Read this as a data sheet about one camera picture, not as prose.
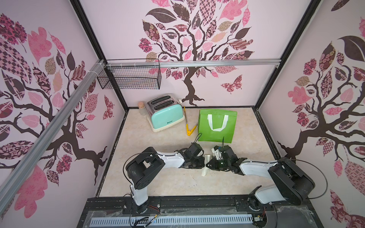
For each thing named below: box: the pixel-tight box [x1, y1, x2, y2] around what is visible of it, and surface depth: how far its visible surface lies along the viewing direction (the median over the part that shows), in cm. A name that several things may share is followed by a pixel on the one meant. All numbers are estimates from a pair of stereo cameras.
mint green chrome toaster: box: [144, 93, 186, 133], surface depth 100 cm
